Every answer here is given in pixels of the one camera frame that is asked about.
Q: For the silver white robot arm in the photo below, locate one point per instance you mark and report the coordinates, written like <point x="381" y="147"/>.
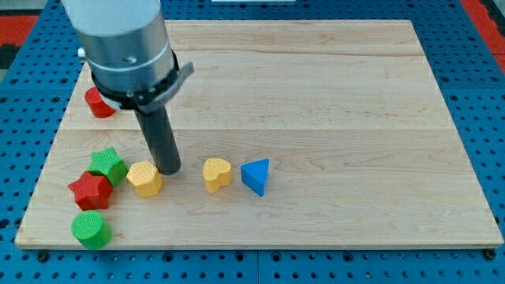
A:
<point x="127" y="48"/>

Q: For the red block behind arm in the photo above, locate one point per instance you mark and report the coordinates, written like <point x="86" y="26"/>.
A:
<point x="97" y="105"/>

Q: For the yellow heart block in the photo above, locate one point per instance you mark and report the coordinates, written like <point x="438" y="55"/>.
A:
<point x="217" y="173"/>

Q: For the yellow hexagon block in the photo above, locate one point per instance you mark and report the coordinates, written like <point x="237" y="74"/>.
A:
<point x="145" y="178"/>

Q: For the blue triangle block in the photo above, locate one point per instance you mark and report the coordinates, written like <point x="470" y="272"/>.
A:
<point x="254" y="175"/>

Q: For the light wooden board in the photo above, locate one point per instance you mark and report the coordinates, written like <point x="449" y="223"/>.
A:
<point x="363" y="150"/>

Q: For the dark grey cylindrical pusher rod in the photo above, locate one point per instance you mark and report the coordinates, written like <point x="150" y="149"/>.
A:
<point x="160" y="140"/>

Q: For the green star block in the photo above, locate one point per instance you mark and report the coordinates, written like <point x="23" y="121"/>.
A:
<point x="109" y="164"/>

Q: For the red star block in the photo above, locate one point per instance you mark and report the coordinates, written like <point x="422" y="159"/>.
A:
<point x="91" y="191"/>

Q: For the green cylinder block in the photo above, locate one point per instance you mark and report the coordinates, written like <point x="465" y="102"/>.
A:
<point x="91" y="230"/>

